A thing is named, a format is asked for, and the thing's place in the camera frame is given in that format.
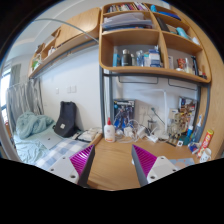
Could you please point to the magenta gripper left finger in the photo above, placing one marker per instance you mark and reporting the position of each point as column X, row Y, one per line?
column 75, row 167

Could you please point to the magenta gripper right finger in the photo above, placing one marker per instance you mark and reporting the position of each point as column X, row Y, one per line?
column 150, row 168

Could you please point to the blue checkered bed sheet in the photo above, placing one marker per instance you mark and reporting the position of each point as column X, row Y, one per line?
column 66, row 146

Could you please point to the white desk lamp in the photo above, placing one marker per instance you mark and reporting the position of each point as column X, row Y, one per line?
column 165, row 134

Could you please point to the black backpack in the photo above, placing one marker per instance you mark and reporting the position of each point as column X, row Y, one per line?
column 66, row 123

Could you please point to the silver laptop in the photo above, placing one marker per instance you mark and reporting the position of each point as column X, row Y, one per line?
column 49, row 140

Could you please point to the white bottle red cap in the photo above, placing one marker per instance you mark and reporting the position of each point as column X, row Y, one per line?
column 109, row 132

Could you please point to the robot poster box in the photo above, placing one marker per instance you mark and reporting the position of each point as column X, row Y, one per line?
column 123, row 112

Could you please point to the white mug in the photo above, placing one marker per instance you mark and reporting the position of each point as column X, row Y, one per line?
column 206, row 156

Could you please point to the light green blanket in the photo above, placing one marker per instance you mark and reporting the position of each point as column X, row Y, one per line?
column 29, row 124

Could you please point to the grey curtain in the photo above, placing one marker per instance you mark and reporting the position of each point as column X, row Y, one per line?
column 23, row 97

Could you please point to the black thermos bottle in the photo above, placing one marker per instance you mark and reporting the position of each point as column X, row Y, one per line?
column 126, row 59

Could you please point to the blue white box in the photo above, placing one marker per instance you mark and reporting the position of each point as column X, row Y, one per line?
column 152, row 58

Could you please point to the wooden upper bed shelf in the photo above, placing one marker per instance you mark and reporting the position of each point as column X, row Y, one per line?
column 80, row 29

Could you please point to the stack of papers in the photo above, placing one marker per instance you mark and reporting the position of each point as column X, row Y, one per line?
column 136, row 19

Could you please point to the row of books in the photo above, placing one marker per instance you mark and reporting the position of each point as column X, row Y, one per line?
column 134, row 6

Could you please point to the wooden wall shelf unit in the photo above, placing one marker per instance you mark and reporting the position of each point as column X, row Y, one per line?
column 182, row 54

